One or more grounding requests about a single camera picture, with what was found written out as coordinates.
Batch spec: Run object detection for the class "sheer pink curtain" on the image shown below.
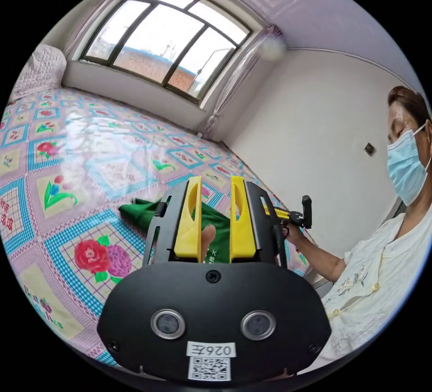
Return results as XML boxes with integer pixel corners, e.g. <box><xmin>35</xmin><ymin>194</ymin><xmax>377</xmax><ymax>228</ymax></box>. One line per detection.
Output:
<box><xmin>63</xmin><ymin>0</ymin><xmax>151</xmax><ymax>59</ymax></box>
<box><xmin>198</xmin><ymin>25</ymin><xmax>288</xmax><ymax>137</ymax></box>

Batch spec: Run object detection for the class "person's body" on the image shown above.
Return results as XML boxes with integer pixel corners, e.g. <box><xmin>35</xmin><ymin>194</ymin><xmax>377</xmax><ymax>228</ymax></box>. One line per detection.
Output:
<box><xmin>316</xmin><ymin>85</ymin><xmax>432</xmax><ymax>363</ymax></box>

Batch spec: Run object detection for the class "white quilted folded blanket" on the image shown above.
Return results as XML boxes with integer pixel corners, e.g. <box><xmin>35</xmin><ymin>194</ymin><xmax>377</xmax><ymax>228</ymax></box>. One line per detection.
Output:
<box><xmin>8</xmin><ymin>43</ymin><xmax>68</xmax><ymax>101</ymax></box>

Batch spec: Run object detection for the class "person's right forearm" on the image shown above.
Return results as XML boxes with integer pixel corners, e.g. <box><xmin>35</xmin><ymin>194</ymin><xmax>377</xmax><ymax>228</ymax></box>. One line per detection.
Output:
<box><xmin>296</xmin><ymin>234</ymin><xmax>347</xmax><ymax>283</ymax></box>

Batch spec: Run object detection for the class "window with dark frame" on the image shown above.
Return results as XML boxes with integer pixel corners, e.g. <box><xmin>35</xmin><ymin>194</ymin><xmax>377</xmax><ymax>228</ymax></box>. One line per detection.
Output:
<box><xmin>72</xmin><ymin>0</ymin><xmax>261</xmax><ymax>110</ymax></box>

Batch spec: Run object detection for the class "bed with floral printed sheet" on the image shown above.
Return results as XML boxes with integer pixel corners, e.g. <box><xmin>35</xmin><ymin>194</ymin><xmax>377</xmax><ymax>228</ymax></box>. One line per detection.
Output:
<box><xmin>0</xmin><ymin>86</ymin><xmax>312</xmax><ymax>365</ymax></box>

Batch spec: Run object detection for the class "person's left hand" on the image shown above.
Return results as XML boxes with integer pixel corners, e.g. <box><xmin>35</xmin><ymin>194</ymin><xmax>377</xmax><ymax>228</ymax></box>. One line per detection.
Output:
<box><xmin>201</xmin><ymin>224</ymin><xmax>217</xmax><ymax>261</ymax></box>

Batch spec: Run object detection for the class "green t-shirt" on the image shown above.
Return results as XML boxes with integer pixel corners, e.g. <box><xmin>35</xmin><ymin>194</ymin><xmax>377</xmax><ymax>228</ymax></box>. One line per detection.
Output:
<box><xmin>118</xmin><ymin>197</ymin><xmax>234</xmax><ymax>265</ymax></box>

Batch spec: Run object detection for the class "person's right hand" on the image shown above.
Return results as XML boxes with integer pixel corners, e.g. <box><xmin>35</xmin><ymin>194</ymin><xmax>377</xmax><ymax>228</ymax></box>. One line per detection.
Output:
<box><xmin>283</xmin><ymin>224</ymin><xmax>306</xmax><ymax>248</ymax></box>

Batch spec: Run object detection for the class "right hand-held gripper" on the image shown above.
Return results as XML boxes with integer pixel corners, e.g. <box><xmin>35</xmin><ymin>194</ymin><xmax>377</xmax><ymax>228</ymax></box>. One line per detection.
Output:
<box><xmin>265</xmin><ymin>207</ymin><xmax>305</xmax><ymax>229</ymax></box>

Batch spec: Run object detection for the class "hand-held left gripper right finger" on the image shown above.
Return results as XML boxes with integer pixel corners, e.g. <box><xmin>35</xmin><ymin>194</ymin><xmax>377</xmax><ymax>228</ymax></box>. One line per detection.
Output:
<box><xmin>230</xmin><ymin>176</ymin><xmax>257</xmax><ymax>263</ymax></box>

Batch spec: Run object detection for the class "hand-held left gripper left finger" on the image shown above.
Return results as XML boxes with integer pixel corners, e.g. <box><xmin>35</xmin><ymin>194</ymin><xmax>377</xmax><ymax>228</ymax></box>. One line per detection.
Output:
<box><xmin>174</xmin><ymin>176</ymin><xmax>203</xmax><ymax>260</ymax></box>

